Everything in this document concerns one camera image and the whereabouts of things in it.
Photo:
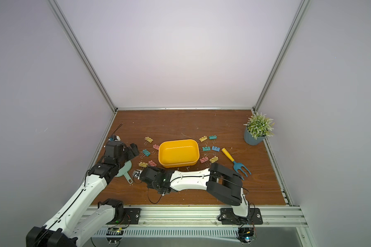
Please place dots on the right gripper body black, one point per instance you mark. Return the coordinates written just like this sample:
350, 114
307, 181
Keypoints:
142, 174

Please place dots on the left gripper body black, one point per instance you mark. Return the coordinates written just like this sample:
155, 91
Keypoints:
127, 154

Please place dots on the pink binder clip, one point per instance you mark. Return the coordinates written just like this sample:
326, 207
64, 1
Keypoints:
205, 160
156, 148
152, 163

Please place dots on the yellow plastic storage box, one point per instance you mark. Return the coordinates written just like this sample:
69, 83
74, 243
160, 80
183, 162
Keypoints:
178, 153

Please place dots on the blue binder clip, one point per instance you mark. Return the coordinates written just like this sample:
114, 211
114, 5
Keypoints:
215, 149

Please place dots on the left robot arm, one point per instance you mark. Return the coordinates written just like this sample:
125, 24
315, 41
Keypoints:
96, 180

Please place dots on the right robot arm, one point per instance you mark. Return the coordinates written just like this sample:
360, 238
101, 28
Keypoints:
218, 180

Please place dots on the left controller board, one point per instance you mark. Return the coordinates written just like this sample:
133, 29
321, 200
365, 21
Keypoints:
114, 235

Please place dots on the controller board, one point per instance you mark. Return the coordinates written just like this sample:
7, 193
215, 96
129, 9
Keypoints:
246, 235
114, 235

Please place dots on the yellow teal toy rake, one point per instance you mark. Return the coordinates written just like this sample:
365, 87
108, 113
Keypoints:
239, 168

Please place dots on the right controller board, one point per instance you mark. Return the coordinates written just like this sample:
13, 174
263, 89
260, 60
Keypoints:
246, 235

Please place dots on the potted green plant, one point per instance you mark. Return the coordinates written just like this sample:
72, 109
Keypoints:
258, 128

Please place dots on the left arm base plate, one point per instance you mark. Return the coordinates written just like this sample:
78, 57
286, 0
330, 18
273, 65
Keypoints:
130, 216

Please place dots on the aluminium front rail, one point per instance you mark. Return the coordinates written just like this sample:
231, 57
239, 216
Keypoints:
171, 215

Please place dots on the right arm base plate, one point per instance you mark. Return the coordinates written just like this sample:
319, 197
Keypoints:
227, 217

